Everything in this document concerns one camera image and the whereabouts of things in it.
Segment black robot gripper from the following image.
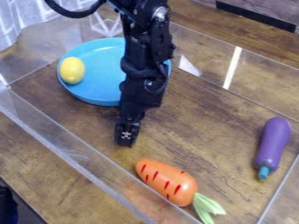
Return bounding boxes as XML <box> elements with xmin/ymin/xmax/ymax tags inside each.
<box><xmin>113</xmin><ymin>73</ymin><xmax>169</xmax><ymax>148</ymax></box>

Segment orange toy carrot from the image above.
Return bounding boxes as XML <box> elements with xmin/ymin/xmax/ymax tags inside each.
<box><xmin>135</xmin><ymin>158</ymin><xmax>227</xmax><ymax>224</ymax></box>

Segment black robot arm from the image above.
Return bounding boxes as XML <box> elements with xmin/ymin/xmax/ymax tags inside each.
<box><xmin>108</xmin><ymin>0</ymin><xmax>175</xmax><ymax>147</ymax></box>

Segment yellow toy lemon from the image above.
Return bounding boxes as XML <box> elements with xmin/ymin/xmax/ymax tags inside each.
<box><xmin>60</xmin><ymin>57</ymin><xmax>85</xmax><ymax>85</ymax></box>

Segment blue round plate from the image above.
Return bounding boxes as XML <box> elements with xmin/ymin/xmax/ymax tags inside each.
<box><xmin>56</xmin><ymin>37</ymin><xmax>173</xmax><ymax>108</ymax></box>

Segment purple toy eggplant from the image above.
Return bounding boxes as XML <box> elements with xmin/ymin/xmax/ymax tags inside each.
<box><xmin>255</xmin><ymin>117</ymin><xmax>292</xmax><ymax>180</ymax></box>

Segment white lattice curtain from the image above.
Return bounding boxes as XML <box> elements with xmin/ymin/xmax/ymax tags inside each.
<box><xmin>0</xmin><ymin>0</ymin><xmax>99</xmax><ymax>52</ymax></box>

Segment dark wooden bar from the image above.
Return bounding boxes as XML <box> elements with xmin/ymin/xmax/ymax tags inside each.
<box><xmin>215</xmin><ymin>0</ymin><xmax>296</xmax><ymax>33</ymax></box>

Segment clear acrylic tray wall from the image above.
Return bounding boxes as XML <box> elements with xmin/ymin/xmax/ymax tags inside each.
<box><xmin>0</xmin><ymin>87</ymin><xmax>201</xmax><ymax>224</ymax></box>

